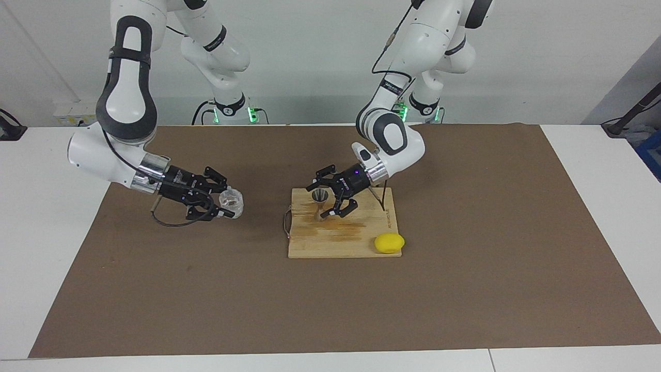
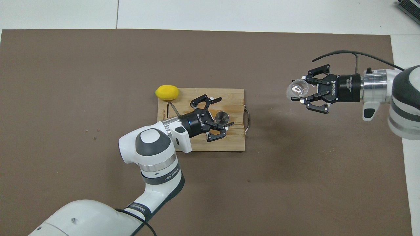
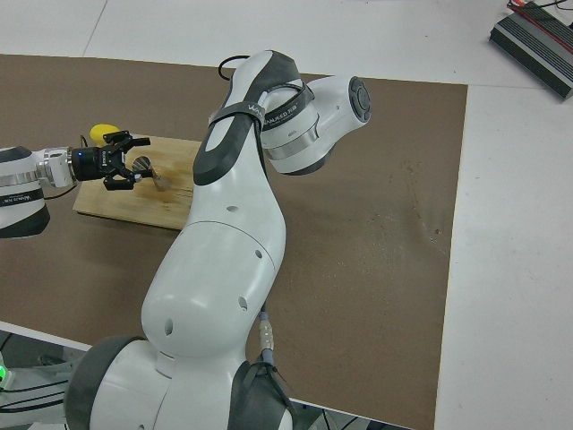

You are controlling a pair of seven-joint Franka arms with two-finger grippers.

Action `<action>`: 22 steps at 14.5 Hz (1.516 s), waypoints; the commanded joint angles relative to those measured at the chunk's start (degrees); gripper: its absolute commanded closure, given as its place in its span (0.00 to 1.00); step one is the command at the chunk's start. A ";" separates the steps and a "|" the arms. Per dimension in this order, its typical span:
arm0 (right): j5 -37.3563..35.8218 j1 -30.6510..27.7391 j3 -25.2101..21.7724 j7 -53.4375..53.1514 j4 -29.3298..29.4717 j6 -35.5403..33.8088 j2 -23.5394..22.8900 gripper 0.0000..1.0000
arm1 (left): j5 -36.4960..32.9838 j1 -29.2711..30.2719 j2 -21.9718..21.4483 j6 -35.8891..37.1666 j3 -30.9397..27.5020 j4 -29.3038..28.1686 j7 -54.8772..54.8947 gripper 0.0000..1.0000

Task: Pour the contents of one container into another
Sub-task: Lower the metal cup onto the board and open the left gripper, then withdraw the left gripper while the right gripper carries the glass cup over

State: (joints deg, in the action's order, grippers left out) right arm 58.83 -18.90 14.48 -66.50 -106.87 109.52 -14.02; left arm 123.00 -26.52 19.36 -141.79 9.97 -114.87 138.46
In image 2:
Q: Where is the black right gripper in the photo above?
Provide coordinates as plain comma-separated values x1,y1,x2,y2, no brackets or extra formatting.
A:
292,64,363,113

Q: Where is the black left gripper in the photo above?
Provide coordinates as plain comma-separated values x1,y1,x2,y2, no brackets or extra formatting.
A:
180,95,235,142

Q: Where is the steel double jigger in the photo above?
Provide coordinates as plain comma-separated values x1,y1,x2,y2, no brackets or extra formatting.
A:
215,111,230,127

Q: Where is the clear plastic cup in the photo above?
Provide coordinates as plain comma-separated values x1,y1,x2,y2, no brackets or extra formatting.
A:
286,79,310,100

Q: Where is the wooden cutting board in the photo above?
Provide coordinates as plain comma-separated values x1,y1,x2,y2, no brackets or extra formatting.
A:
156,88,250,152

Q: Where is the yellow lemon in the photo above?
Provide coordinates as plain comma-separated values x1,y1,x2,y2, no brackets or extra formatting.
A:
155,85,179,100

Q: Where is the grey ribbed device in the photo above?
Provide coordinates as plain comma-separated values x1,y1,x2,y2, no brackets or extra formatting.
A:
395,0,420,25

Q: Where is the brown table mat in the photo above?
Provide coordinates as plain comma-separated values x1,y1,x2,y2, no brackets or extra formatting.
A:
0,29,413,236

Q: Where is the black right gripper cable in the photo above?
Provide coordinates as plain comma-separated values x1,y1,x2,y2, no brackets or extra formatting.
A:
312,50,406,76

